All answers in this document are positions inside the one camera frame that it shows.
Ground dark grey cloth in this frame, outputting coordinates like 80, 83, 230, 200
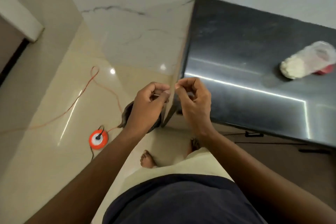
118, 100, 163, 134

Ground person's left hand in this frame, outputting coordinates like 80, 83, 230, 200
125, 82, 171, 134

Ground person's left forearm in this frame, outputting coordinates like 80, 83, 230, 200
25, 124, 156, 224

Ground person's left foot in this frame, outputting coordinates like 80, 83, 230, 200
140, 150, 158, 169

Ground orange round cable reel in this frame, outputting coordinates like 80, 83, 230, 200
89, 129, 109, 150

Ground white door frame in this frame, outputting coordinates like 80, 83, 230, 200
0, 0, 44, 43

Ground person's right foot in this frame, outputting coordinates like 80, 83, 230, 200
187, 138, 202, 156

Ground person's foot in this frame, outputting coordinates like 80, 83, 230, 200
187, 138, 202, 156
140, 150, 158, 169

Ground beige shorts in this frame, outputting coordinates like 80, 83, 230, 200
122, 147, 235, 195

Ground dark navy shirt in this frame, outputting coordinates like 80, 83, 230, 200
102, 174, 267, 224

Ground person's right hand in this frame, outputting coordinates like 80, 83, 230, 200
174, 77, 215, 139

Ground thin orange cable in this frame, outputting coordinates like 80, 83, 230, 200
0, 66, 124, 138

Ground person's right forearm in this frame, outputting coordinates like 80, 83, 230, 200
196, 127, 336, 224

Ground black plug with cable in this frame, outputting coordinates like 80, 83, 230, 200
90, 125, 105, 161

